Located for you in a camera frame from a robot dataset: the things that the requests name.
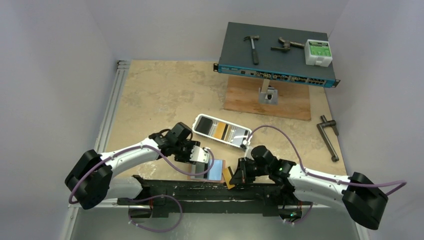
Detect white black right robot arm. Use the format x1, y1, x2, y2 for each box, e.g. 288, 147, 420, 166
230, 145, 388, 230

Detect blue network switch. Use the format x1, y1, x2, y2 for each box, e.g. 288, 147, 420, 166
213, 22, 340, 88

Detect grey metal stand bracket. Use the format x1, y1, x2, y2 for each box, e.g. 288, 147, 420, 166
258, 78, 278, 105

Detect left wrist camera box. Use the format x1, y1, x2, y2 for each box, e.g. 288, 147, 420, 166
190, 145, 211, 164

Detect plywood board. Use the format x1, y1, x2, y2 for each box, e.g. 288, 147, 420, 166
223, 75, 312, 121

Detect gold magnetic stripe card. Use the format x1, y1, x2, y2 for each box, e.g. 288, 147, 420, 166
213, 122, 235, 142

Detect metal crank handle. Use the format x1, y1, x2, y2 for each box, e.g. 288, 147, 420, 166
316, 115, 340, 162

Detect white green electrical box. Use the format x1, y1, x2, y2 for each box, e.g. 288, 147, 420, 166
304, 39, 333, 67

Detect white plastic basket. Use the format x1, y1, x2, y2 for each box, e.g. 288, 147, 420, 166
192, 113, 252, 149

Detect small hammer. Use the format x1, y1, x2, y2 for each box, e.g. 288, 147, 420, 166
243, 35, 260, 65

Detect aluminium frame rails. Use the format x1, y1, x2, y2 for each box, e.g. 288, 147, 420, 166
60, 60, 370, 240

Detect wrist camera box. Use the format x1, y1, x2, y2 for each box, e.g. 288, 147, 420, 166
240, 139, 253, 159
190, 145, 211, 164

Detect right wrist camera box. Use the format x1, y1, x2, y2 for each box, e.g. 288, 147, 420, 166
240, 139, 253, 159

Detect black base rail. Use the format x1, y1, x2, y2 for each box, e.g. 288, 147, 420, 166
117, 175, 310, 221

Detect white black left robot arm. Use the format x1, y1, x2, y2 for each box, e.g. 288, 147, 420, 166
64, 122, 215, 210

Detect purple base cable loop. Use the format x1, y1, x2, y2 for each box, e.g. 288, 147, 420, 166
127, 190, 186, 233

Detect tan leather card holder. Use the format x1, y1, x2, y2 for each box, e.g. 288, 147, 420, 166
187, 158, 227, 182

